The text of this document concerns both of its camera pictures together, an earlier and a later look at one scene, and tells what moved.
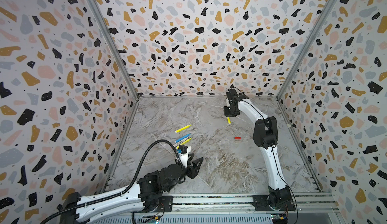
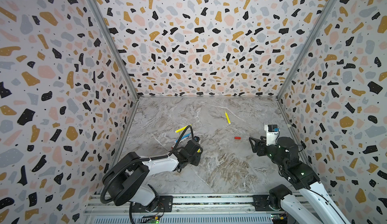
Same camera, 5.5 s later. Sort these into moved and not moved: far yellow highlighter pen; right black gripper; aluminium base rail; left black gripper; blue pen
Moved: left black gripper; right black gripper
Not moved: aluminium base rail; blue pen; far yellow highlighter pen
